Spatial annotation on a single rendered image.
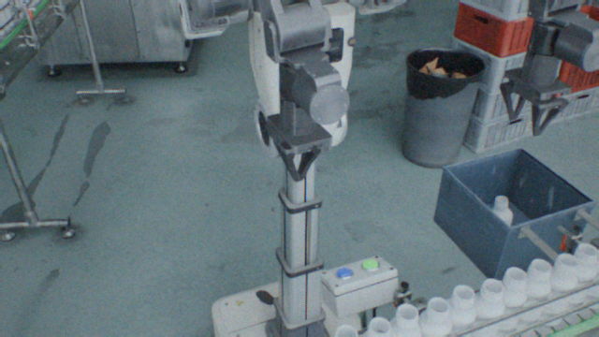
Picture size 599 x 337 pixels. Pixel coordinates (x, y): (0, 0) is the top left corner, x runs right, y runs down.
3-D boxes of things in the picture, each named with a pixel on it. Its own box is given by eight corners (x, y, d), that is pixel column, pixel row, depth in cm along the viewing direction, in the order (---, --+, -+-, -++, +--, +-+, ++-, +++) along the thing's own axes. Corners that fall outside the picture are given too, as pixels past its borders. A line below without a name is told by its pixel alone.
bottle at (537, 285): (524, 308, 114) (545, 252, 104) (542, 330, 109) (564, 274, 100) (500, 314, 113) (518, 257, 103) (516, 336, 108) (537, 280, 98)
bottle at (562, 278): (563, 314, 112) (589, 258, 103) (555, 332, 109) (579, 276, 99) (535, 300, 116) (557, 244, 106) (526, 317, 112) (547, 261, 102)
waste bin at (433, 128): (418, 180, 320) (434, 84, 283) (382, 143, 354) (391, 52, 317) (480, 164, 333) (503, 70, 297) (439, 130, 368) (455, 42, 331)
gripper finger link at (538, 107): (532, 120, 102) (544, 75, 96) (560, 138, 96) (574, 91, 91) (503, 126, 100) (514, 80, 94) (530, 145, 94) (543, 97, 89)
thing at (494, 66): (491, 94, 316) (500, 59, 303) (445, 68, 345) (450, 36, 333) (561, 73, 340) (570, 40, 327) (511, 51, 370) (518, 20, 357)
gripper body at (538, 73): (529, 74, 100) (538, 36, 96) (570, 96, 92) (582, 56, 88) (501, 80, 98) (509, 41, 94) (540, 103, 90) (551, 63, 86)
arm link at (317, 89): (320, 3, 73) (260, 16, 70) (362, 29, 64) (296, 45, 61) (323, 81, 80) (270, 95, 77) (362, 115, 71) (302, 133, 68)
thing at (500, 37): (500, 59, 304) (508, 21, 291) (451, 36, 334) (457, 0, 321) (571, 39, 328) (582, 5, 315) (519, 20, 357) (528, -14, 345)
